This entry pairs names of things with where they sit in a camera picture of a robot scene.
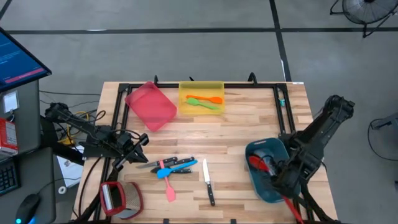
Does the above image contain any blue silicone spatula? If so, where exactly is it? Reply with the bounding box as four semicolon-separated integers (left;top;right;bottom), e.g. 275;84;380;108
156;159;198;180

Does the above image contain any dark grey desk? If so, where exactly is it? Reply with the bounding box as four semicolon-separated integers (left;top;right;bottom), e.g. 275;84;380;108
0;146;57;224

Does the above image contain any black keyboard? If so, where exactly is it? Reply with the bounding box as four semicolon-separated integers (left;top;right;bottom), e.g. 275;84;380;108
0;159;21;197

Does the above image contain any grey-blue silicone spatula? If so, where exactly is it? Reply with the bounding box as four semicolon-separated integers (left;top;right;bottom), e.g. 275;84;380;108
253;148;276;160

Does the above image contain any black computer mouse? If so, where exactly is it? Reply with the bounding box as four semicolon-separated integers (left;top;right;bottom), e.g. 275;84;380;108
15;193;41;224

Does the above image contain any red tape dispenser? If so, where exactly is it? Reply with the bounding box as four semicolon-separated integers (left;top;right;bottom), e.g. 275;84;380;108
99;181;144;220

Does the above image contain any orange silicone spatula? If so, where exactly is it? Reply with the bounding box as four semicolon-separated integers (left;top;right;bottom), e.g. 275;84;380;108
185;95;224;105

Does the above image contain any red cardboard box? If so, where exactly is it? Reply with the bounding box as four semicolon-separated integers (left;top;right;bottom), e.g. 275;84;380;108
0;118;19;156

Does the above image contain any green spoon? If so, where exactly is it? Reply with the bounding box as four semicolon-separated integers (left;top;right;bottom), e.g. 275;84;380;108
185;97;220;111

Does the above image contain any blue-screen computer monitor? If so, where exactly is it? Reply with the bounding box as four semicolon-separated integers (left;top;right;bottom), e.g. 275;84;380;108
0;27;53;93

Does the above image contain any white paper sheet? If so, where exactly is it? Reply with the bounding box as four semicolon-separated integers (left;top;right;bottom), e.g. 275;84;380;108
57;154;85;189

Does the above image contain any yellow cable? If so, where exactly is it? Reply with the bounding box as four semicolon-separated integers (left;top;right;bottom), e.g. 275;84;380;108
58;111;90;146

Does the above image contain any black metal table frame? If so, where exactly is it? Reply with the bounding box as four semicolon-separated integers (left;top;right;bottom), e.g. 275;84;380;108
93;75;340;224

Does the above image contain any black floor fan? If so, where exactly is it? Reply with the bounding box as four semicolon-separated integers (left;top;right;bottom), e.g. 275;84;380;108
329;0;398;39

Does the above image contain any red spoon with steel shaft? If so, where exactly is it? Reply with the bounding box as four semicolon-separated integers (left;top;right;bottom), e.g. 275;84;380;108
248;155;305;224

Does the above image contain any black looped cable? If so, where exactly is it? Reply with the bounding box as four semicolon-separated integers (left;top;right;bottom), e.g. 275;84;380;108
367;118;398;162

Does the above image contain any black floor cable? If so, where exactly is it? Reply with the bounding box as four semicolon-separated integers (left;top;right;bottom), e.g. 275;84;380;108
39;90;101;96
39;99;100;108

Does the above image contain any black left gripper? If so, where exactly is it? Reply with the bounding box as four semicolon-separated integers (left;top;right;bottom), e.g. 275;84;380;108
113;133;149;169

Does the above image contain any pink translucent plastic bin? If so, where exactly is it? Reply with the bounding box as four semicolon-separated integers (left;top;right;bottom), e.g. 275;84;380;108
124;81;178;132

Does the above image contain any white paper label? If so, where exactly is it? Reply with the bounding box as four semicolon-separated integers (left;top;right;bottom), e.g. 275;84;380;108
2;90;19;113

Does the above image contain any black-handled paring knife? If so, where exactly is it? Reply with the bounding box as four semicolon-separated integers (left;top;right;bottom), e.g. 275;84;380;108
202;158;216;207

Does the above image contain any yellow translucent plastic bin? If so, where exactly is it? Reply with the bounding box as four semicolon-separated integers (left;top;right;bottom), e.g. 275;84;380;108
178;80;225;115

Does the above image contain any grey stand foot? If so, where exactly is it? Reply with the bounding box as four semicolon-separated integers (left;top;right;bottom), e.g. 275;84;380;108
371;111;398;131

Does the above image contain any teal plastic bin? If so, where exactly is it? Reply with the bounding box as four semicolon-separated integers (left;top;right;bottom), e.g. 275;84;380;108
244;138;302;203

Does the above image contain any pink silicone spatula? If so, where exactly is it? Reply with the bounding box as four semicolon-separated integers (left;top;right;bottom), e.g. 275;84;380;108
159;160;177;203

